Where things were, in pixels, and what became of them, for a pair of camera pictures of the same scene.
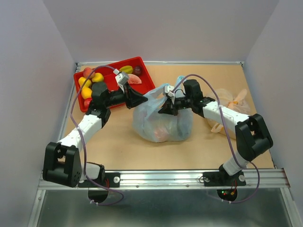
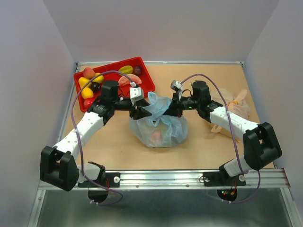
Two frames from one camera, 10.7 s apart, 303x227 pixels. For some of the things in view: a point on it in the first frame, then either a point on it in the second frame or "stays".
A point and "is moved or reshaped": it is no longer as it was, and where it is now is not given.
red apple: (87, 101) stays
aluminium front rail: (268, 179) stays
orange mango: (82, 80) stays
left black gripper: (131, 99) → (140, 112)
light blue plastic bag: (149, 125) is moved or reshaped
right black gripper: (169, 108) stays
